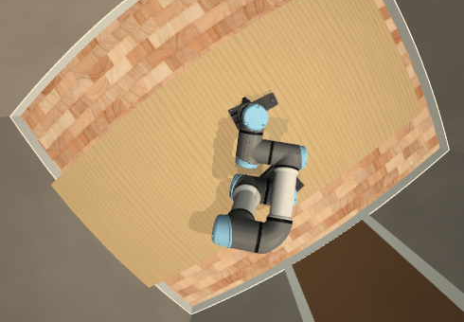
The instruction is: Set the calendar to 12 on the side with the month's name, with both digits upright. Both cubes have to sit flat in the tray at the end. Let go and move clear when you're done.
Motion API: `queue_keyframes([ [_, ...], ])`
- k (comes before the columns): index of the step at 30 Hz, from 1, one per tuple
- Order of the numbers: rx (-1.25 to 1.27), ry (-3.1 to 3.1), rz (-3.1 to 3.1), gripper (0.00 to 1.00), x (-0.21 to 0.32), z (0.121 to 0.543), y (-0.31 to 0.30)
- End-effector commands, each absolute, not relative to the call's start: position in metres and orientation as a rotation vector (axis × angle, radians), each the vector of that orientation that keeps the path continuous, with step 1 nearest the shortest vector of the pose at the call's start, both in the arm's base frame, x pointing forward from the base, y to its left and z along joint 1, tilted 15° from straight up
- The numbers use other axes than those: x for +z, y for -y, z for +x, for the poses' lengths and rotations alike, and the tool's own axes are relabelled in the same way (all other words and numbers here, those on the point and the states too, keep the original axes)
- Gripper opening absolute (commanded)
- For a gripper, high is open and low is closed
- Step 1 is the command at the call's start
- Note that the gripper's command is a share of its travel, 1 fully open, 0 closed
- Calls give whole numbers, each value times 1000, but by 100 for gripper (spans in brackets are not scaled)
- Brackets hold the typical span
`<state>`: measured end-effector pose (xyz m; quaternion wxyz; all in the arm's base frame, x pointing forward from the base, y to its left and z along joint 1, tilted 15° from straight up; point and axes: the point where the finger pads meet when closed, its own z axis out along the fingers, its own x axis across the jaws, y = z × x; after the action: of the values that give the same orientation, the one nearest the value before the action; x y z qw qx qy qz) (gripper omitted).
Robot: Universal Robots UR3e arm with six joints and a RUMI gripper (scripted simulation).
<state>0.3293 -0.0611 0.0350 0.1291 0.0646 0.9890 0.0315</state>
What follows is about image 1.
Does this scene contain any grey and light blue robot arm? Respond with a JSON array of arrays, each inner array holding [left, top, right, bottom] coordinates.
[[212, 93, 308, 254]]

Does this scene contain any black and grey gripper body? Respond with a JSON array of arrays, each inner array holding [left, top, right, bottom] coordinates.
[[227, 99, 255, 129]]

